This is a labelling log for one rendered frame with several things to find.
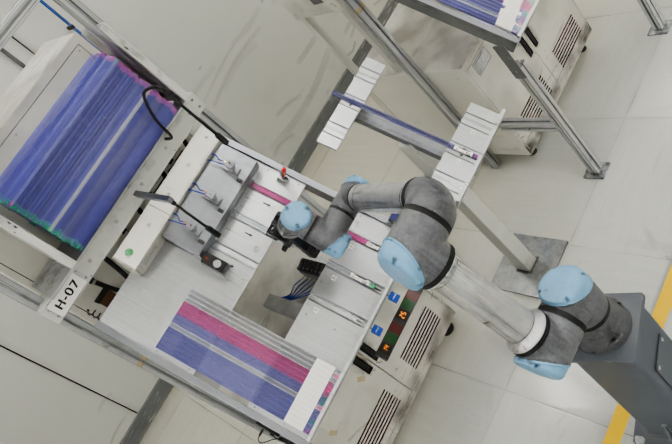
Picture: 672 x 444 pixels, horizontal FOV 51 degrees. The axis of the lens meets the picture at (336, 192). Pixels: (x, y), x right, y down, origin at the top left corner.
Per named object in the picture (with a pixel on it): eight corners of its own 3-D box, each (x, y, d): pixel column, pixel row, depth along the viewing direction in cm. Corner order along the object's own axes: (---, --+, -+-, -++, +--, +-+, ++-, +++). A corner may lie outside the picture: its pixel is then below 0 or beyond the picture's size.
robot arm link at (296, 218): (305, 236, 178) (276, 218, 178) (299, 243, 189) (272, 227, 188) (320, 210, 180) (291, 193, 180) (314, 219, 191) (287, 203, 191)
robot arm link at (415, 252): (598, 333, 161) (420, 200, 145) (572, 392, 156) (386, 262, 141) (562, 328, 172) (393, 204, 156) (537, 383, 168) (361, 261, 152)
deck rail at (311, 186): (417, 238, 219) (418, 232, 213) (414, 244, 218) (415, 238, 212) (222, 141, 232) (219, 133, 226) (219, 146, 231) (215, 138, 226)
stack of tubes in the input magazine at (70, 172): (179, 108, 211) (107, 48, 197) (81, 252, 196) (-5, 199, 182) (162, 109, 221) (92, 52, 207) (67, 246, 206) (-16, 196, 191)
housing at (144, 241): (230, 153, 232) (222, 134, 218) (147, 281, 217) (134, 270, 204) (209, 142, 233) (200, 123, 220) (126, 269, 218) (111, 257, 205)
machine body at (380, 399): (465, 319, 277) (370, 237, 243) (384, 488, 256) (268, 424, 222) (359, 289, 328) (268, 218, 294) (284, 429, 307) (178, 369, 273)
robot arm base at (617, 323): (635, 298, 173) (619, 278, 168) (628, 355, 166) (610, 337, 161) (577, 300, 184) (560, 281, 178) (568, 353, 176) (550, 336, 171)
